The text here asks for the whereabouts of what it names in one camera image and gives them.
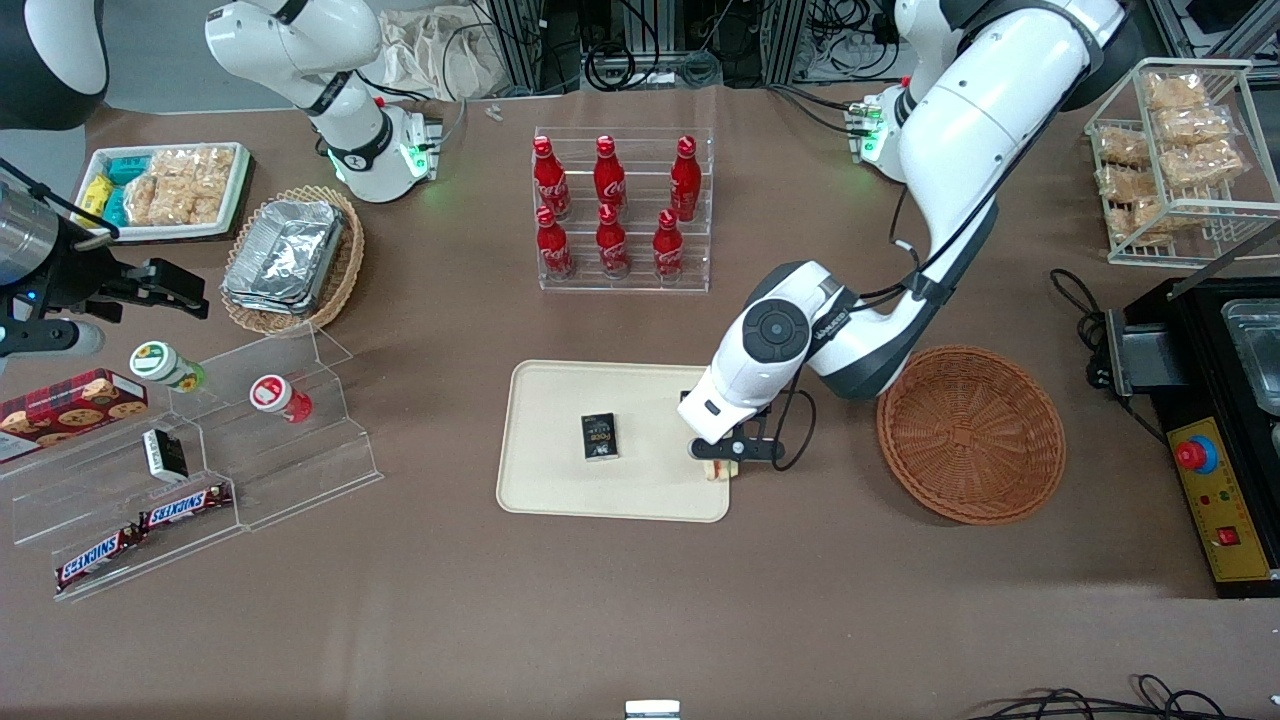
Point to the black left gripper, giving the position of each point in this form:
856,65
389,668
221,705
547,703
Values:
685,395

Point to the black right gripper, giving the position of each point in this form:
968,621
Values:
82,281

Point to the triangular sandwich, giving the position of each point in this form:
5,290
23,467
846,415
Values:
720,471

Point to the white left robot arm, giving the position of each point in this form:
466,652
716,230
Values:
980,130

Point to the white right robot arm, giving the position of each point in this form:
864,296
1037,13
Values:
300,50

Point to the white rectangular snack tray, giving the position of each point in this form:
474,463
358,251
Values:
238,185

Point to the oval tan wicker basket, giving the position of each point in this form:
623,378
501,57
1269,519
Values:
345,270

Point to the beige plastic tray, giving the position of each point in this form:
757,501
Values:
560,490

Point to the round brown wicker basket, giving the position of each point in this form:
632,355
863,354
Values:
970,440

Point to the green lid cup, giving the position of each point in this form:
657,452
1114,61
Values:
160,363

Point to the rice cracker pack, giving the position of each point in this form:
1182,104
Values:
175,205
195,165

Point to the teal snack packet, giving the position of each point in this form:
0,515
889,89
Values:
128,168
115,207

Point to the stacked aluminium foil trays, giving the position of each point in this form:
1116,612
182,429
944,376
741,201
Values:
285,255

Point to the yellow snack packet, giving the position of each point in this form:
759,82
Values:
96,195

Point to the red lid cup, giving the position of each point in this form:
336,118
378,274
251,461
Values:
275,395

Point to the small black card box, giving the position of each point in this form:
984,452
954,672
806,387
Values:
599,437

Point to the red cookie box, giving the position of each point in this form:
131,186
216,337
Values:
70,410

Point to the small black white box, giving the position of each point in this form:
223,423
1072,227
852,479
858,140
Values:
165,455

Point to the clear acrylic bottle rack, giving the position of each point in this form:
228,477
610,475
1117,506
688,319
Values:
640,285

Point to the red cola bottle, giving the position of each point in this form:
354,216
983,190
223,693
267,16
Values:
554,250
685,185
550,180
668,252
612,248
609,180

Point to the snickers chocolate bar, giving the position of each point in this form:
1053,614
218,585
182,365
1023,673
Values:
185,507
95,558

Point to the clear acrylic step display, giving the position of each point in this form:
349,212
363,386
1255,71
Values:
300,470

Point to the white silver device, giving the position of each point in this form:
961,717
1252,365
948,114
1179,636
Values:
652,710

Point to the beige cloth bag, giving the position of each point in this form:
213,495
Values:
440,55

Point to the clear bagged cracker pack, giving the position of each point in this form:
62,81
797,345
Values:
1200,162
1122,147
1130,183
1192,125
1175,90
1138,222

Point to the black machine housing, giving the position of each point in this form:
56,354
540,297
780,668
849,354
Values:
1200,380

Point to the yellow control panel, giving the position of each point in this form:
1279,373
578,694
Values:
1225,510

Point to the grey metal bar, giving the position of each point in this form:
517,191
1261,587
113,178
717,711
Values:
1225,260

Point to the steel pan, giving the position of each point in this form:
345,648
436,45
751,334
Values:
1255,350

